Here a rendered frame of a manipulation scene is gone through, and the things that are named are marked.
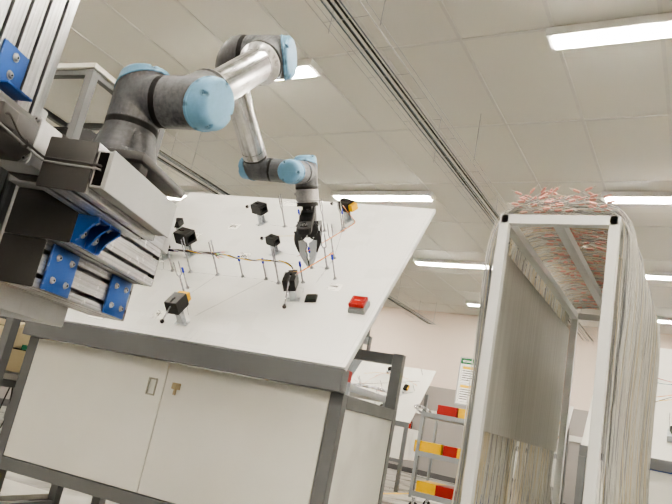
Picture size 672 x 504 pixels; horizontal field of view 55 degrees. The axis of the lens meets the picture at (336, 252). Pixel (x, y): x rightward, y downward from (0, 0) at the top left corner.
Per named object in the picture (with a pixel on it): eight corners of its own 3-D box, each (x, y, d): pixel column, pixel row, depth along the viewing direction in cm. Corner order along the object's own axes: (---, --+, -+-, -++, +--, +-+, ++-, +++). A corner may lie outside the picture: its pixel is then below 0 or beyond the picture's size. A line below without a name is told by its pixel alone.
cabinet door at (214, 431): (300, 539, 174) (329, 392, 184) (135, 493, 194) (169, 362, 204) (304, 538, 176) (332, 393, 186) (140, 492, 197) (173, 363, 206)
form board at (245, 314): (31, 318, 227) (30, 314, 226) (191, 196, 308) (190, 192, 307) (345, 372, 183) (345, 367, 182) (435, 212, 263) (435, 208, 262)
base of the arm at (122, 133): (136, 156, 134) (148, 113, 136) (70, 148, 137) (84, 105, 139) (165, 184, 148) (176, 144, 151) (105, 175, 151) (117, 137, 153)
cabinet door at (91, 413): (135, 492, 195) (169, 362, 205) (2, 455, 216) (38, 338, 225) (140, 492, 197) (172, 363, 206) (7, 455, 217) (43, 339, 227)
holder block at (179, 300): (159, 338, 204) (151, 312, 199) (181, 316, 214) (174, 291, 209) (171, 340, 202) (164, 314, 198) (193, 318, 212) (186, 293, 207)
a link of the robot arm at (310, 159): (288, 155, 210) (298, 156, 218) (290, 189, 211) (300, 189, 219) (311, 153, 208) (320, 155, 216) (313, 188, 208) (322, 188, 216)
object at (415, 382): (396, 492, 821) (417, 362, 862) (317, 472, 881) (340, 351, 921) (417, 492, 881) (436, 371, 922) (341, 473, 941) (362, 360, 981)
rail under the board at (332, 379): (339, 392, 179) (343, 368, 181) (21, 333, 223) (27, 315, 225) (345, 394, 184) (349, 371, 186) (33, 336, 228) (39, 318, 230)
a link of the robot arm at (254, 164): (195, 46, 175) (238, 188, 209) (231, 47, 171) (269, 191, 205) (212, 26, 182) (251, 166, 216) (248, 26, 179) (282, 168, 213)
